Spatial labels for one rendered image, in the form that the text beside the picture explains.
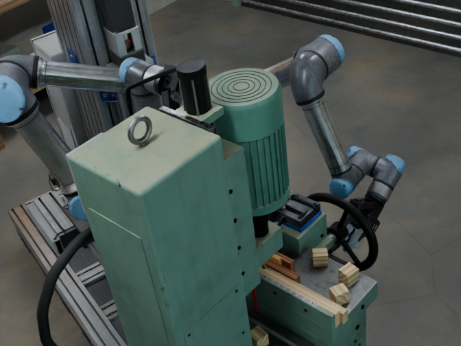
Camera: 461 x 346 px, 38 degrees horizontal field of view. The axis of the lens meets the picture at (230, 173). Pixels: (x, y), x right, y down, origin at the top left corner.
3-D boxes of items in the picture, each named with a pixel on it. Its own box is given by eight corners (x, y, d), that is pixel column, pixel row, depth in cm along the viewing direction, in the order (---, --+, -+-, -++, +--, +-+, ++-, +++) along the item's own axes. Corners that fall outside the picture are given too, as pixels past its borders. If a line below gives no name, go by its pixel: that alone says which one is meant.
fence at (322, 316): (335, 328, 168) (335, 313, 164) (331, 332, 167) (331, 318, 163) (170, 235, 203) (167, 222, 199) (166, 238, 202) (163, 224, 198)
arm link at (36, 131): (116, 187, 218) (14, 52, 187) (116, 216, 206) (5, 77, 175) (84, 202, 220) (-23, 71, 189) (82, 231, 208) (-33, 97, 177)
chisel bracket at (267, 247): (284, 250, 180) (282, 226, 175) (250, 281, 172) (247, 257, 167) (263, 239, 184) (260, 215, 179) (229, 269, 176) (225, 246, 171)
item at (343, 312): (348, 320, 169) (347, 309, 167) (343, 325, 168) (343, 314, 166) (165, 220, 208) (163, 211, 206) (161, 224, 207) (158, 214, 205)
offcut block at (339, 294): (329, 298, 176) (328, 287, 173) (342, 293, 176) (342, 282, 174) (335, 307, 173) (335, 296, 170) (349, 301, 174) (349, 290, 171)
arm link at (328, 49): (207, 95, 247) (314, 45, 205) (230, 77, 256) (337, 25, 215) (224, 123, 249) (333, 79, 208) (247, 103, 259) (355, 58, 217)
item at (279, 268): (300, 286, 180) (300, 274, 177) (296, 291, 179) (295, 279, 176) (243, 255, 192) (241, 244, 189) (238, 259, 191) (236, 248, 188)
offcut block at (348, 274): (348, 287, 178) (348, 276, 175) (338, 280, 180) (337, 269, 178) (359, 279, 179) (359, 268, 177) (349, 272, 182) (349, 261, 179)
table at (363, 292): (396, 276, 187) (397, 261, 183) (333, 348, 170) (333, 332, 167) (234, 199, 222) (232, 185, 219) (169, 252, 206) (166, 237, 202)
